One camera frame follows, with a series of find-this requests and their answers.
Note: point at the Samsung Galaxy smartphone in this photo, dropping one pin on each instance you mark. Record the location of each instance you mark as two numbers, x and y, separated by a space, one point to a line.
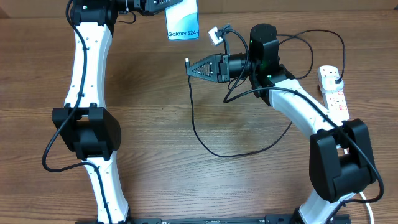
182 21

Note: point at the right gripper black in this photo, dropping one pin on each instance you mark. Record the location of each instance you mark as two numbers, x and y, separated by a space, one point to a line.
214 74

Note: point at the white charger plug adapter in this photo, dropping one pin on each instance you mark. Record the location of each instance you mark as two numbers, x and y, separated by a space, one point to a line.
330 84

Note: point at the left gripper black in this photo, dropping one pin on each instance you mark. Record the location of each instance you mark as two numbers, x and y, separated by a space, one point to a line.
142 6

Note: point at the white power strip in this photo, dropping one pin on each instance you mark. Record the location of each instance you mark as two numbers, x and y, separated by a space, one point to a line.
335 102

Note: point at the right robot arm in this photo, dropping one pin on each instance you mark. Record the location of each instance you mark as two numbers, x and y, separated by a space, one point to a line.
341 162

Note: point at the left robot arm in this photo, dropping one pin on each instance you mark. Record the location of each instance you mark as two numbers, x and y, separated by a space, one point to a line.
87 128

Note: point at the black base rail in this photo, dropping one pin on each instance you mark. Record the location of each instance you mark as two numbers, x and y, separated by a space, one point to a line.
217 221

